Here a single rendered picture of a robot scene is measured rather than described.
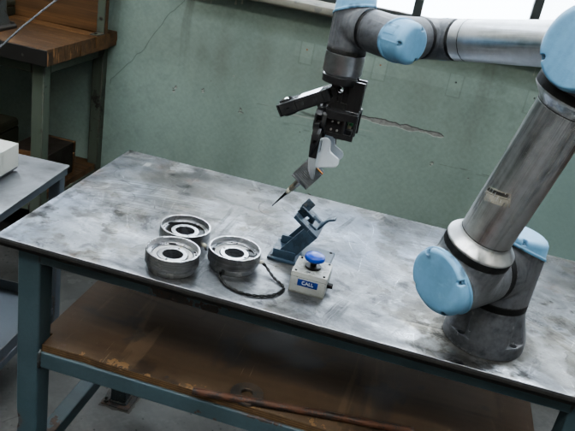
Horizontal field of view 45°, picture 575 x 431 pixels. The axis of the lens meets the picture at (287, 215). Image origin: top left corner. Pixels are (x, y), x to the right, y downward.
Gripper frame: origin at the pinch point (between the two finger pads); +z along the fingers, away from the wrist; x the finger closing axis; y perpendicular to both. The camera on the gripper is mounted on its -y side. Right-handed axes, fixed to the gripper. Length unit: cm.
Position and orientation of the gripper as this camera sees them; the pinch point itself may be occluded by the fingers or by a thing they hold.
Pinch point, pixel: (311, 169)
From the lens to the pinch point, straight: 140.5
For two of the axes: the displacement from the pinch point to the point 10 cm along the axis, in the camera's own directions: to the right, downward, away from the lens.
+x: 2.5, -3.6, 9.0
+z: -1.7, 9.0, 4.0
